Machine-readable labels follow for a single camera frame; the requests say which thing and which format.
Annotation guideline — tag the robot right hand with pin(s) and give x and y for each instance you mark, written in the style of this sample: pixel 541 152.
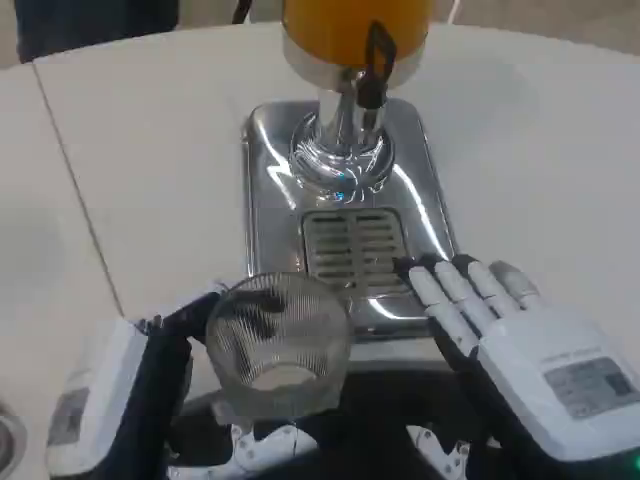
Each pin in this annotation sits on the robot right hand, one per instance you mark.
pixel 530 380

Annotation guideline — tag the clear ribbed glass cup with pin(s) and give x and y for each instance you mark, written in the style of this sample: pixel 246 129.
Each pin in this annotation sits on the clear ribbed glass cup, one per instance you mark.
pixel 280 340

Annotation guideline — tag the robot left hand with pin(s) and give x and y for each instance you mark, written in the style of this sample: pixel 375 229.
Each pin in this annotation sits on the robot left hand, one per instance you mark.
pixel 150 380

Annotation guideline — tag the steel orange juice dispenser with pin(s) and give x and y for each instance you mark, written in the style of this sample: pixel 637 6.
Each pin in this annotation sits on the steel orange juice dispenser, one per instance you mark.
pixel 345 165

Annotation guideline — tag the steel drip tray grid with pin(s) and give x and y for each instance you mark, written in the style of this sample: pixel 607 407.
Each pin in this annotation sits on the steel drip tray grid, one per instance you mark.
pixel 352 247

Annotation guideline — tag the robot black white lower body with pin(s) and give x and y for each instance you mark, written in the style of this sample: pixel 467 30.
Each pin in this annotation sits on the robot black white lower body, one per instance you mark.
pixel 280 445

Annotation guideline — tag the black dispenser tap lever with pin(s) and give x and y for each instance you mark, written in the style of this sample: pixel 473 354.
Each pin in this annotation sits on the black dispenser tap lever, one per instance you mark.
pixel 376 65

